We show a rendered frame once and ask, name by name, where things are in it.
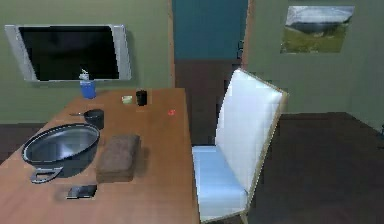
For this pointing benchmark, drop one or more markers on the small red object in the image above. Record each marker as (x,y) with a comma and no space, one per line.
(171,112)

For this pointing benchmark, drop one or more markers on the brown wooden table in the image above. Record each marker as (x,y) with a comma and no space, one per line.
(160,140)

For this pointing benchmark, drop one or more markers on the black cup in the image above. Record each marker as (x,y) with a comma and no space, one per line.
(141,97)

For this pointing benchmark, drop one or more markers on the white chair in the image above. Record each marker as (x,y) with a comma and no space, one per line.
(245,133)

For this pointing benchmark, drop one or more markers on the pale green small block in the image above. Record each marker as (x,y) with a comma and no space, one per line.
(127,99)

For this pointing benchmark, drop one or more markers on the blue spray bottle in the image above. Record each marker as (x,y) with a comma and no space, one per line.
(87,87)

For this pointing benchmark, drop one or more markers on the large grey cooking pot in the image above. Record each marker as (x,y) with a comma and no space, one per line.
(61,146)

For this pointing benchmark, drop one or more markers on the black flat phone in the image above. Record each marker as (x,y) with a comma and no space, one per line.
(82,191)

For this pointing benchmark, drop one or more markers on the silver framed television set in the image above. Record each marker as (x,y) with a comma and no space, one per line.
(68,52)

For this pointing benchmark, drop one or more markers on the framed landscape picture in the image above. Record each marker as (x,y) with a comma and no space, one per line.
(316,29)

